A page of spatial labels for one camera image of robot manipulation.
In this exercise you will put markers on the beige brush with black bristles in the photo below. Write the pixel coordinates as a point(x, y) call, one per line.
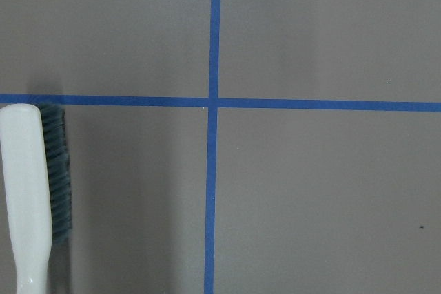
point(36, 176)

